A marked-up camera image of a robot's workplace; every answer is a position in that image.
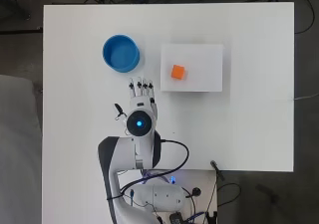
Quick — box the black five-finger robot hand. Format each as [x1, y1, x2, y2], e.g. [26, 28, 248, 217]
[128, 76, 160, 120]

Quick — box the orange cube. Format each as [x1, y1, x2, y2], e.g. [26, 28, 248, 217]
[170, 64, 186, 81]

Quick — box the blue round tub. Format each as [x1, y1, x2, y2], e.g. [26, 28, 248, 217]
[102, 34, 141, 74]

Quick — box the white flat box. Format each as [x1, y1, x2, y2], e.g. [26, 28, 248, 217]
[159, 43, 224, 94]

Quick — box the black round plug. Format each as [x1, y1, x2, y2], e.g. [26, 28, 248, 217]
[190, 186, 202, 198]

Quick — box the thin black cable with connector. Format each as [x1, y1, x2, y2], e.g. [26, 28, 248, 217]
[114, 103, 129, 121]

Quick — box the thick black cable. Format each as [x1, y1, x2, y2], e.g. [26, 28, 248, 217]
[107, 138, 190, 201]

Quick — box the black floor cable loop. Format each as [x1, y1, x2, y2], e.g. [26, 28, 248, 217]
[216, 182, 242, 209]

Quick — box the white floor cable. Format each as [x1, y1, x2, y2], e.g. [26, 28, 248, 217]
[293, 92, 319, 102]

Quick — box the long black floor cable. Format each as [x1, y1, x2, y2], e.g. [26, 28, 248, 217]
[292, 0, 316, 35]

